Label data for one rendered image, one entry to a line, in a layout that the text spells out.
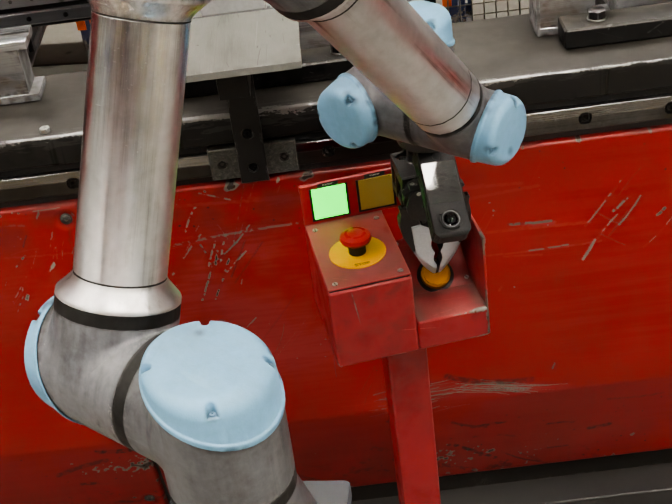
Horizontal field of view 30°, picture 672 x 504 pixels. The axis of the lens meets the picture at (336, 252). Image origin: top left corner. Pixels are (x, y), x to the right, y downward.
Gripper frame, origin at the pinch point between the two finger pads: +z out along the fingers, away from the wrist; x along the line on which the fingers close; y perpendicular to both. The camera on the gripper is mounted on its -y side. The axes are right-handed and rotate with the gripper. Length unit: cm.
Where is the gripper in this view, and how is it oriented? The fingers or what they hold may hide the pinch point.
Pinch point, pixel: (437, 267)
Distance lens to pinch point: 160.5
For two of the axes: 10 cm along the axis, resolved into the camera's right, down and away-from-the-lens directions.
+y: -2.1, -5.9, 7.8
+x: -9.7, 2.1, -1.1
